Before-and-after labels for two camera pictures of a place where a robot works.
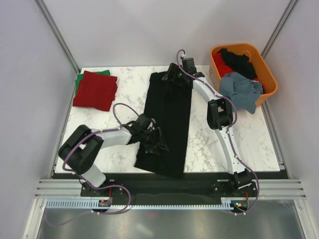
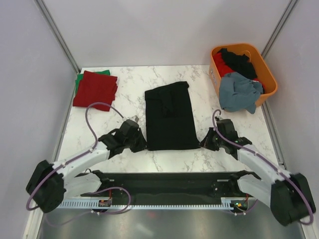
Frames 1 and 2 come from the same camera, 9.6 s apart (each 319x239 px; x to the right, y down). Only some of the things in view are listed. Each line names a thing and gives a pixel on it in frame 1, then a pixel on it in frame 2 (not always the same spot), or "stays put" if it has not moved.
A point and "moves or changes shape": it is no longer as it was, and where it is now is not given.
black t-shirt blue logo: x=169 y=105 moves or changes shape
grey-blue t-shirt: x=243 y=93 stays put
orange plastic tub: x=264 y=70 stays put
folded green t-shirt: x=80 y=76 stays put
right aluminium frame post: x=284 y=18 stays put
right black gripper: x=173 y=69 to x=207 y=142
